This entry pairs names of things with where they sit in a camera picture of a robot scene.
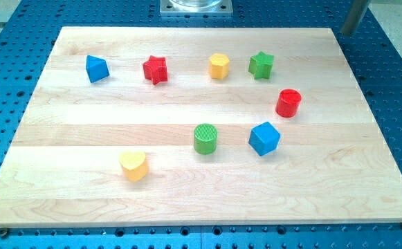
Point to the yellow hexagon block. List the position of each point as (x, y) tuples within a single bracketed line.
[(219, 65)]

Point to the green cylinder block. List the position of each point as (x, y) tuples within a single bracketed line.
[(205, 138)]

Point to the blue cube block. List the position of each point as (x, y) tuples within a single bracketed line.
[(264, 138)]

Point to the red star block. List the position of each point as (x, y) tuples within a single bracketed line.
[(155, 69)]

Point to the yellow heart block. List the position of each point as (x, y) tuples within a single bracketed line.
[(134, 165)]

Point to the green star block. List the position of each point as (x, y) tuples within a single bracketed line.
[(260, 65)]

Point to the red cylinder block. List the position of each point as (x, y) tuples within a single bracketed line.
[(288, 103)]

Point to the blue triangular prism block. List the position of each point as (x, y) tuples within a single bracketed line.
[(96, 68)]

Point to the light wooden board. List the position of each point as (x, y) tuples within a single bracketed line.
[(331, 165)]

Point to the grey metal pole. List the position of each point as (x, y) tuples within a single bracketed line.
[(355, 15)]

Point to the blue perforated metal table plate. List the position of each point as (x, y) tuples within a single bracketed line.
[(29, 35)]

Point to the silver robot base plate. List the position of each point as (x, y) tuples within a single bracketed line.
[(195, 7)]

